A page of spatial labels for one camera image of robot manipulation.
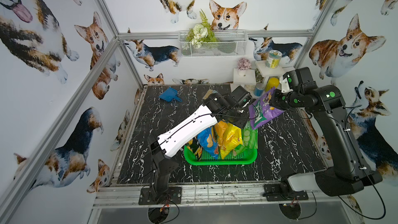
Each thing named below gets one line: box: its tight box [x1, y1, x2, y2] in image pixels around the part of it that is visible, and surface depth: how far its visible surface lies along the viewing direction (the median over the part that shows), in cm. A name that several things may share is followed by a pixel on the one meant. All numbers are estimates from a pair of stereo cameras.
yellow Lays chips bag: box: [220, 122, 244, 160], surface depth 79 cm
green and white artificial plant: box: [185, 9, 218, 49], surface depth 82 cm
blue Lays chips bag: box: [196, 127, 220, 160], surface depth 77 cm
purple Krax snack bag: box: [248, 86, 284, 131], surface depth 71 cm
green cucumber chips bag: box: [233, 120, 259, 157], surface depth 77 cm
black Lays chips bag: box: [185, 135, 203, 161], surface depth 81 cm
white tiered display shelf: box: [230, 60, 287, 97], surface depth 108 cm
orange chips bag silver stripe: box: [214, 120, 228, 146], surface depth 76 cm
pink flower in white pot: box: [237, 57, 252, 77], surface depth 101 cm
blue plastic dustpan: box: [158, 87, 183, 103], surface depth 119 cm
